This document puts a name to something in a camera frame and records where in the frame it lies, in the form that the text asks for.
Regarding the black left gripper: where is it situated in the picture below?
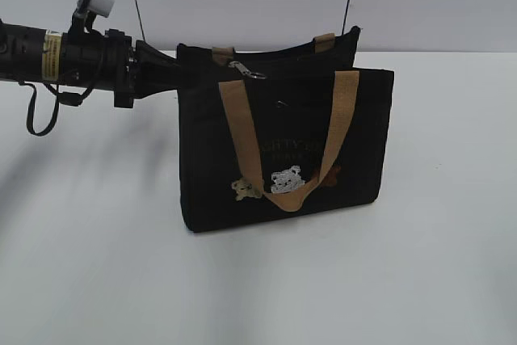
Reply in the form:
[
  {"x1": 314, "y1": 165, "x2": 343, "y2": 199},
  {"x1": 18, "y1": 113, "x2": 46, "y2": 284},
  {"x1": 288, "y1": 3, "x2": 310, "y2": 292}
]
[{"x1": 60, "y1": 14, "x2": 190, "y2": 108}]

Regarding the silver zipper pull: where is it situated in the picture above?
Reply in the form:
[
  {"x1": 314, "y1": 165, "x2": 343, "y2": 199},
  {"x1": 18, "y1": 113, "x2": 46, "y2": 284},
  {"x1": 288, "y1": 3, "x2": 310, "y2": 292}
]
[{"x1": 228, "y1": 61, "x2": 267, "y2": 80}]

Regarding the black tote bag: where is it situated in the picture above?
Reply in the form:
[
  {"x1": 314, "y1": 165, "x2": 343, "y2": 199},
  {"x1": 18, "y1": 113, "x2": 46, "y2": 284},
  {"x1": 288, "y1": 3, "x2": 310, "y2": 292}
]
[{"x1": 177, "y1": 27, "x2": 394, "y2": 233}]

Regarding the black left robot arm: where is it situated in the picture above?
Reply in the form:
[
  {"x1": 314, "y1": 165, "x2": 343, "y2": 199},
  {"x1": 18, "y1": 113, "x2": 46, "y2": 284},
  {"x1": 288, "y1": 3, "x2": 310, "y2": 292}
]
[{"x1": 1, "y1": 23, "x2": 195, "y2": 108}]

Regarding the black looped cable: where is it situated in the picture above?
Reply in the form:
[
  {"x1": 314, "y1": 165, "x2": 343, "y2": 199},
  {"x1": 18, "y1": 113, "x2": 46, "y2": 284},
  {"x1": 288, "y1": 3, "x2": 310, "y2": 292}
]
[{"x1": 19, "y1": 78, "x2": 96, "y2": 136}]

